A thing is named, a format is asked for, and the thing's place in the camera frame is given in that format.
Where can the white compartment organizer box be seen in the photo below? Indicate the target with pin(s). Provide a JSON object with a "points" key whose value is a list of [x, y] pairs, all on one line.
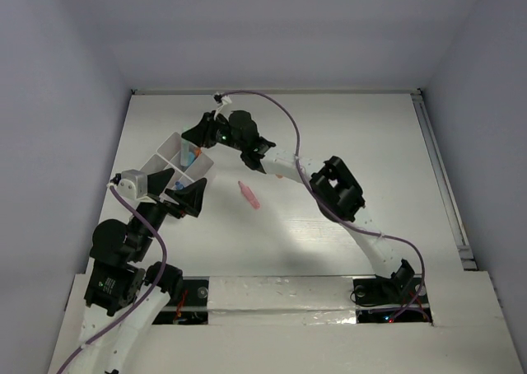
{"points": [[167, 156]]}

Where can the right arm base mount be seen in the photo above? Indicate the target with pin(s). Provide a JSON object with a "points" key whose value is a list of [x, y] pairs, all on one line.
{"points": [[401, 298]]}

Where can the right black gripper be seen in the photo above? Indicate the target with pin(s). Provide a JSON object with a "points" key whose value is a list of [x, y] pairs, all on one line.
{"points": [[202, 133]]}

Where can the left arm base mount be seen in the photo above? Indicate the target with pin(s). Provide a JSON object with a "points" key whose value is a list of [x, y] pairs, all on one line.
{"points": [[188, 299]]}

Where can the pink highlighter marker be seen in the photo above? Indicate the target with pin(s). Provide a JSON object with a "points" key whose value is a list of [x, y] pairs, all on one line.
{"points": [[249, 195]]}

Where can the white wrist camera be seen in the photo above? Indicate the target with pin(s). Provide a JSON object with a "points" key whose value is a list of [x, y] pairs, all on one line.
{"points": [[131, 184], [223, 101]]}

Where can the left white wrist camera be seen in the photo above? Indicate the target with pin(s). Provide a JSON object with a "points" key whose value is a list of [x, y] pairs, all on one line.
{"points": [[131, 184]]}

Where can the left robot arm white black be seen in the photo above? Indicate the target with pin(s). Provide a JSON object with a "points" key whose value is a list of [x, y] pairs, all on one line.
{"points": [[131, 280]]}

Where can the aluminium rail right edge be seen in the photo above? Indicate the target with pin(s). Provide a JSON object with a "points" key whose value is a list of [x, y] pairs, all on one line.
{"points": [[463, 247]]}

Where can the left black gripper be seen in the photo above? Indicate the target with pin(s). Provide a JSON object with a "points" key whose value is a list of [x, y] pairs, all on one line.
{"points": [[190, 197]]}

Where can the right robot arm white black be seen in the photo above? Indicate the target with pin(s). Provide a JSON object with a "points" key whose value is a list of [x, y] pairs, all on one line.
{"points": [[336, 191]]}

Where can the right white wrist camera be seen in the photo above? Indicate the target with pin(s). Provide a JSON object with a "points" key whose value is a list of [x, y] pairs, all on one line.
{"points": [[223, 101]]}

